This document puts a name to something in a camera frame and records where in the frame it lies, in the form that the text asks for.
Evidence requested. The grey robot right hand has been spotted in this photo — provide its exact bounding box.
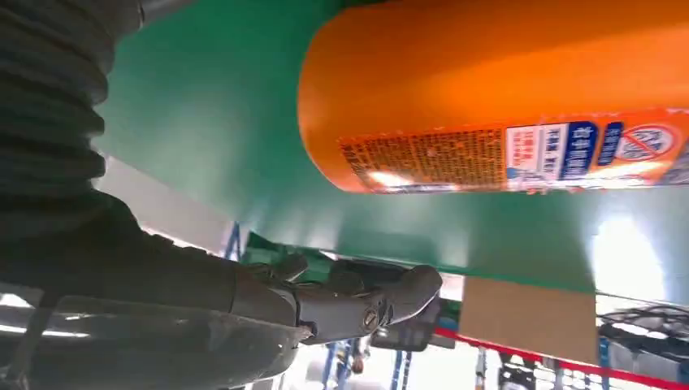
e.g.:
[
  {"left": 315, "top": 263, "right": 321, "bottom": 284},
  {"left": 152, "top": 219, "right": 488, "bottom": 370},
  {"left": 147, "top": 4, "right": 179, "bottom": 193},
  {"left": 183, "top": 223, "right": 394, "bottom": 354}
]
[{"left": 0, "top": 189, "right": 444, "bottom": 390}]

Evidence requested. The white flat panel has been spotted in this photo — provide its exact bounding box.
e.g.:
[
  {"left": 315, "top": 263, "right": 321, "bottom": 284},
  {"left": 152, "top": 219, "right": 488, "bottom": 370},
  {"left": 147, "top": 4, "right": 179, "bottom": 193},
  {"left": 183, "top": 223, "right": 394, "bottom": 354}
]
[{"left": 92, "top": 154, "right": 241, "bottom": 258}]

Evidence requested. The green table mat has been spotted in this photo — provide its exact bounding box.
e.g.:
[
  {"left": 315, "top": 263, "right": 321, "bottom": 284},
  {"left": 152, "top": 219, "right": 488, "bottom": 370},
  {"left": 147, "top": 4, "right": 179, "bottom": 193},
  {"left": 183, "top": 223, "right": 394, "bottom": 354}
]
[{"left": 92, "top": 0, "right": 689, "bottom": 307}]

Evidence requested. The brown cardboard box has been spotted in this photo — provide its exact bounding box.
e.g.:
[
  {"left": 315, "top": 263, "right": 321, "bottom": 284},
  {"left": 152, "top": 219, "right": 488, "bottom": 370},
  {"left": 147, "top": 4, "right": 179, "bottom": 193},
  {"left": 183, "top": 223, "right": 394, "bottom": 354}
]
[{"left": 458, "top": 276, "right": 600, "bottom": 367}]

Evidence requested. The red barrier tape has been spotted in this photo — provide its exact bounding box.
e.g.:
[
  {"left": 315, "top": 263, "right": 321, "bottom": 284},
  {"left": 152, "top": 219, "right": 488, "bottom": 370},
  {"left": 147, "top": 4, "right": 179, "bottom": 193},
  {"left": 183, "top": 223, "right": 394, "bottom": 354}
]
[{"left": 433, "top": 327, "right": 689, "bottom": 390}]

